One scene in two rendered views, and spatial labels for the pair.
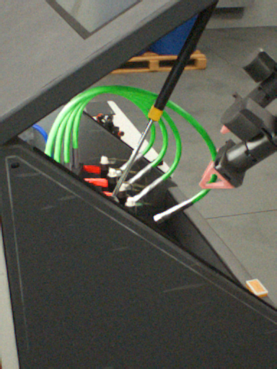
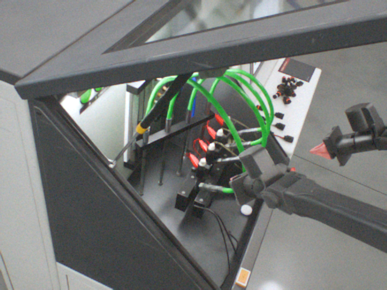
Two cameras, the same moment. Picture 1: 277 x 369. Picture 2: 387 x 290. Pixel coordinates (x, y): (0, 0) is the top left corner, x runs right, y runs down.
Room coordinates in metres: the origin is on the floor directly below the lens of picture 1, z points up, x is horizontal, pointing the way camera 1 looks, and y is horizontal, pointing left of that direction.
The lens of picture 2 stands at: (0.37, -0.45, 1.99)
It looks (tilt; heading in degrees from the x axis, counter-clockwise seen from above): 43 degrees down; 34
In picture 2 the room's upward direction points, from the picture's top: 11 degrees clockwise
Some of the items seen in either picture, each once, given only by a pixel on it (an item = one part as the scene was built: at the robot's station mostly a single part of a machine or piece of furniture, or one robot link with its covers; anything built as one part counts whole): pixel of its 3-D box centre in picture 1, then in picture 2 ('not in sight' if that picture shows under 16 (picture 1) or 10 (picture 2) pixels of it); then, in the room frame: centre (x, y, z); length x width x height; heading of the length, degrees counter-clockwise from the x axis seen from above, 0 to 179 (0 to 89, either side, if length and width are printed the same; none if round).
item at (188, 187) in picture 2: not in sight; (205, 179); (1.24, 0.06, 0.91); 0.34 x 0.10 x 0.15; 19
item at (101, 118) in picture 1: (107, 123); (288, 87); (1.87, 0.12, 1.01); 0.23 x 0.11 x 0.06; 19
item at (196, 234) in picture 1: (212, 264); (255, 236); (1.20, -0.20, 0.87); 0.62 x 0.04 x 0.16; 19
